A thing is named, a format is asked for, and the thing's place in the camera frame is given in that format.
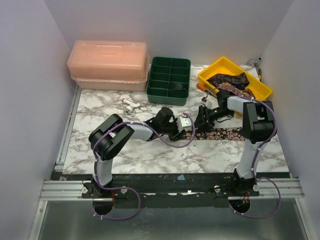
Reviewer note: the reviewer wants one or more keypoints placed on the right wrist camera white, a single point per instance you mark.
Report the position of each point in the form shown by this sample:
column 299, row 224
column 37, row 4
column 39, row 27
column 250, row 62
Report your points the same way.
column 206, row 103

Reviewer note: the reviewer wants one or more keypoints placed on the dark paisley tie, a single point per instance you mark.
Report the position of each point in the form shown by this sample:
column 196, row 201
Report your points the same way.
column 240, row 81

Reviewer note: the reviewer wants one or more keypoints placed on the black mounting base plate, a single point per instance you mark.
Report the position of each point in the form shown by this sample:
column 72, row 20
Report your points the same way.
column 171, row 190

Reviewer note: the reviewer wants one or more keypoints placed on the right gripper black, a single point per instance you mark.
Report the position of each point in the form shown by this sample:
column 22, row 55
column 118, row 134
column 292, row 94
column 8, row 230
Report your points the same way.
column 203, row 119

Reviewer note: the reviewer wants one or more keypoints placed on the pink translucent storage box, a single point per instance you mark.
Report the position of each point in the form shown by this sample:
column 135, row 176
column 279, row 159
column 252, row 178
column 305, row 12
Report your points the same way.
column 110, row 65

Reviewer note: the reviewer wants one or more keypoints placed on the dark floral rose tie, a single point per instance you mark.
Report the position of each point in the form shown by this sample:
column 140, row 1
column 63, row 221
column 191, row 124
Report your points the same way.
column 230, row 134

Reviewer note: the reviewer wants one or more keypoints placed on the colourful patterned tie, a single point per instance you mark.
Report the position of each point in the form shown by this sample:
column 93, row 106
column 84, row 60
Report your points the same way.
column 236, row 91

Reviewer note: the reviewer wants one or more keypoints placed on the yellow plastic tray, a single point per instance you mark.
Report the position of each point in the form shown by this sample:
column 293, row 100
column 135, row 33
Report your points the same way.
column 225, row 66

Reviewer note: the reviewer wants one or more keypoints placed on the white ribbed handheld device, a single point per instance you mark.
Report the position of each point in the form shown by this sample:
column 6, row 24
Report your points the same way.
column 130, row 106

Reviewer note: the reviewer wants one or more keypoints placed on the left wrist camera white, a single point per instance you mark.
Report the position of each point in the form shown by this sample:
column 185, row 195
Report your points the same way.
column 184, row 123

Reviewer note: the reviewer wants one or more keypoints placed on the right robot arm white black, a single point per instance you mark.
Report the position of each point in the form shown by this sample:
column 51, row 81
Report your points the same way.
column 259, row 126

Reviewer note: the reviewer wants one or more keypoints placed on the aluminium rail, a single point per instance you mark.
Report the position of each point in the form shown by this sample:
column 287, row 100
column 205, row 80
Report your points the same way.
column 74, row 190

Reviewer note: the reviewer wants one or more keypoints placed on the metal clamp in corner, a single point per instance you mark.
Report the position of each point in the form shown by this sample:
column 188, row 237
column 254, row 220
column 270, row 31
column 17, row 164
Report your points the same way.
column 254, row 62

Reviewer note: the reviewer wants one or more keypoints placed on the orange handled tool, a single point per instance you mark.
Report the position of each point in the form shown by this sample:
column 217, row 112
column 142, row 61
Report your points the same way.
column 204, row 89

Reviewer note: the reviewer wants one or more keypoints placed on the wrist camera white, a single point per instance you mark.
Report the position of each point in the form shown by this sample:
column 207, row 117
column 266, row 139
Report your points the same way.
column 206, row 103
column 184, row 123

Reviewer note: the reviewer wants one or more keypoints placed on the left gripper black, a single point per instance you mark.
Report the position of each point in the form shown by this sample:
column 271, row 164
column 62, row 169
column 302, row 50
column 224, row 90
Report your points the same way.
column 177, row 135

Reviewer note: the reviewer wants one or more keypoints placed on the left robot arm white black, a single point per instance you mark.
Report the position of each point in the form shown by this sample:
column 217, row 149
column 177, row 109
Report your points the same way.
column 108, row 139

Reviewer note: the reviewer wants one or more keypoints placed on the green divided organizer tray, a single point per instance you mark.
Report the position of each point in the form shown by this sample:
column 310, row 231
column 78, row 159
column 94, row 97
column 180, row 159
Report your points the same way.
column 169, row 81

